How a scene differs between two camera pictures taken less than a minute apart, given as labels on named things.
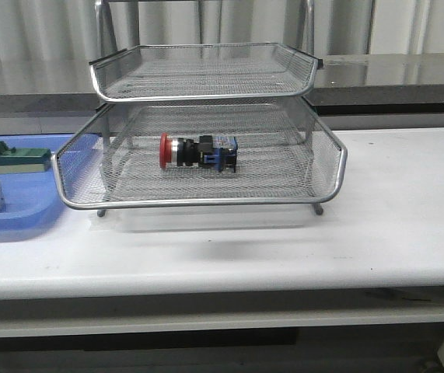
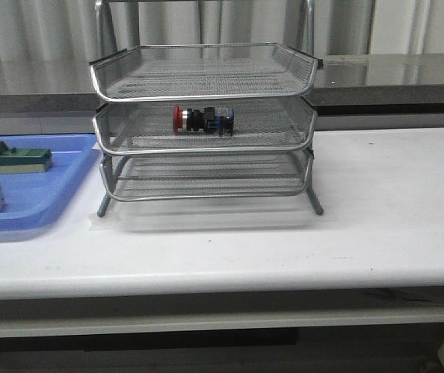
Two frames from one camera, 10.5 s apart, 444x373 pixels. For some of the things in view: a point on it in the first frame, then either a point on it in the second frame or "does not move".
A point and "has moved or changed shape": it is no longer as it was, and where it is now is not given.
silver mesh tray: (203, 71) does not move
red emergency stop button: (207, 151) -> (214, 120)
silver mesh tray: (286, 156) has moved or changed shape
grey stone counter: (360, 84) does not move
